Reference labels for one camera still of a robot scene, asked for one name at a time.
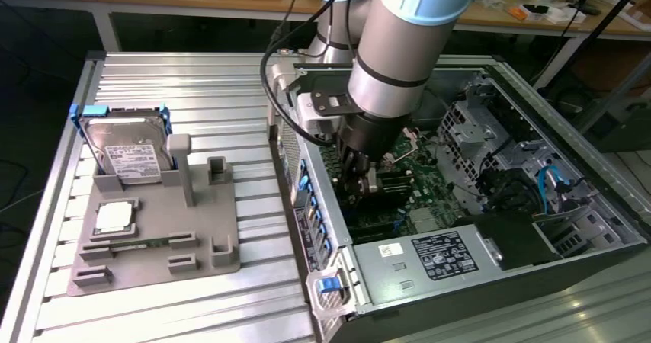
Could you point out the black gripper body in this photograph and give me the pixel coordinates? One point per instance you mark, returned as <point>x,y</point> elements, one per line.
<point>373,133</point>

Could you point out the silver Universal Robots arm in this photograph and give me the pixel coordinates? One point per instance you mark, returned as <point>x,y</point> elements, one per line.
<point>401,45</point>

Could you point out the black RAM slot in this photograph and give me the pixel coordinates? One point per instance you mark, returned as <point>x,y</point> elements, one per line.
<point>393,179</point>

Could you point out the metal socket cover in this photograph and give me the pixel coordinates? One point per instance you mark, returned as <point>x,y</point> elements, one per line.
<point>409,145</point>

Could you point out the blue expansion card retainer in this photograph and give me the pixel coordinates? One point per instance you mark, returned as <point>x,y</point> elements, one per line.
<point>314,209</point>

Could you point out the green Dell motherboard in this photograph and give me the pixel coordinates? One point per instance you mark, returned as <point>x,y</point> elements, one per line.
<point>432,190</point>

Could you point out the silver chipset heatsink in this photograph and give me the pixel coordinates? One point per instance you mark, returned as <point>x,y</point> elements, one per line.
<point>421,220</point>

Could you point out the silver perforated drive cage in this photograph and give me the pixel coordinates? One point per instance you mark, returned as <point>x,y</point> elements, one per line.
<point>467,137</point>

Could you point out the grey power supply unit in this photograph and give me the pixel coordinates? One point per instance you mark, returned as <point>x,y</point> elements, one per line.
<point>385,278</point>

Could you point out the silver disk bay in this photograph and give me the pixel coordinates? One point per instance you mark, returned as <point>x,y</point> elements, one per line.
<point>553,156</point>

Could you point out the cluttered wooden desk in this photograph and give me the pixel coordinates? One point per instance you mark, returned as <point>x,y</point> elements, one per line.
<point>508,24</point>

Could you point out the grey printed parts rack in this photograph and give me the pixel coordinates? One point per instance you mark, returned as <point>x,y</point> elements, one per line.
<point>162,259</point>

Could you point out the orange and white object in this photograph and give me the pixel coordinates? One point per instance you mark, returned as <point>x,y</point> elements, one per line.
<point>533,12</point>

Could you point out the green RAM stick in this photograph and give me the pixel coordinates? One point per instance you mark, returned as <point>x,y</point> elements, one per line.
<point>137,245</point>

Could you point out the silver hard disk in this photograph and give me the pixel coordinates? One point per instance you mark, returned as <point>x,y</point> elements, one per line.
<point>126,156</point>

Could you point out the black open PC case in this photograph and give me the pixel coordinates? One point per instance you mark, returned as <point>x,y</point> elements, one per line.
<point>584,267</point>

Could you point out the silver CPU chip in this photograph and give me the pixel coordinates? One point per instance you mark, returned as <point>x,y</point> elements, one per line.
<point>116,218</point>

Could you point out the blue disk caddy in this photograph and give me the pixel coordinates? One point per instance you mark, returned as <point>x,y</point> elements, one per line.
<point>93,111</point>

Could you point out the black slanted pole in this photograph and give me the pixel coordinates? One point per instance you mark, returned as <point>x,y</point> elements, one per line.
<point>612,15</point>

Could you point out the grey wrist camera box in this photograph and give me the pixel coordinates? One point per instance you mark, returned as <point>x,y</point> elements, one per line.
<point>317,124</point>

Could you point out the grey case corner bracket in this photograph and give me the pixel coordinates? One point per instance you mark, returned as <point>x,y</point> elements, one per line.
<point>282,77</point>

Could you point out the grey bracket with blue latch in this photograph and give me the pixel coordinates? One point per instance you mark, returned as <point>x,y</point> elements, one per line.
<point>330,305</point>

